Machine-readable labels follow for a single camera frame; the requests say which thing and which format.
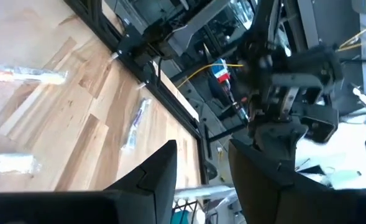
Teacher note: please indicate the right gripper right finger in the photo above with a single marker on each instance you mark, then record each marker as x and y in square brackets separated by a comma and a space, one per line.
[263, 196]

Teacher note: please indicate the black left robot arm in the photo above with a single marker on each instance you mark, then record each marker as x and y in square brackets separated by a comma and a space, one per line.
[269, 25]

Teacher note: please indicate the blue mouthwash bottle white cap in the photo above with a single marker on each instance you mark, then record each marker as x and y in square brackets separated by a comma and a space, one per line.
[180, 217]

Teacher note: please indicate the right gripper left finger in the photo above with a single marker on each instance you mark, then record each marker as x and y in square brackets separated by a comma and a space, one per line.
[156, 189]

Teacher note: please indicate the orange toothbrush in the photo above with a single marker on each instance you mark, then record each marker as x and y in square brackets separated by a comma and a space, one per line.
[2, 75]
[11, 163]

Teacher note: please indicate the blue white red object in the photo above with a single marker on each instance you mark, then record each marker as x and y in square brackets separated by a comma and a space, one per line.
[221, 73]

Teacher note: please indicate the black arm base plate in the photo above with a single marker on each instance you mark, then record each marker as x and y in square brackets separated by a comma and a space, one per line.
[133, 43]

